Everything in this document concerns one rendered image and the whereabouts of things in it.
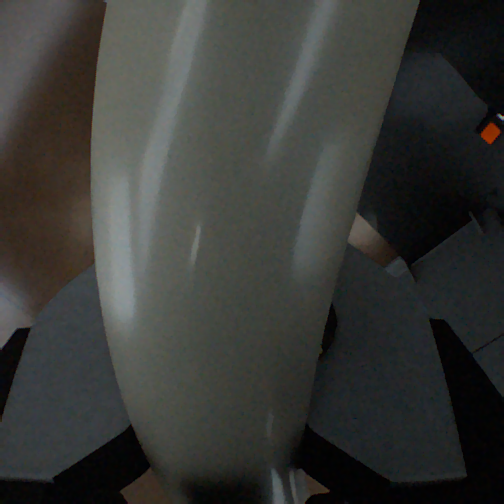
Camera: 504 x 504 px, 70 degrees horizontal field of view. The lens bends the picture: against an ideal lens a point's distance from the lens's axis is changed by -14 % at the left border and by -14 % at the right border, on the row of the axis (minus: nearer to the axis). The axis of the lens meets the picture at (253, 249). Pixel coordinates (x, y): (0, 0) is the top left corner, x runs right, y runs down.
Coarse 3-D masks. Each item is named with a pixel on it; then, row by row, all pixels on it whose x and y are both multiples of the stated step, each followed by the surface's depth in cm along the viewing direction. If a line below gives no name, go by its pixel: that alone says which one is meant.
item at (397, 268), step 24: (480, 216) 112; (456, 240) 115; (480, 240) 107; (408, 264) 124; (432, 264) 118; (456, 264) 110; (480, 264) 102; (408, 288) 120; (432, 288) 112; (456, 288) 105; (480, 288) 98; (432, 312) 107; (456, 312) 100; (480, 312) 94; (480, 336) 89; (480, 360) 85
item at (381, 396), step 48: (336, 288) 9; (384, 288) 9; (336, 336) 8; (384, 336) 8; (432, 336) 8; (336, 384) 7; (384, 384) 7; (432, 384) 7; (336, 432) 6; (384, 432) 6; (432, 432) 6; (336, 480) 6; (384, 480) 5; (432, 480) 5
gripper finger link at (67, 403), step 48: (96, 288) 9; (48, 336) 8; (96, 336) 8; (48, 384) 7; (96, 384) 7; (0, 432) 6; (48, 432) 6; (96, 432) 6; (0, 480) 5; (48, 480) 5; (96, 480) 6
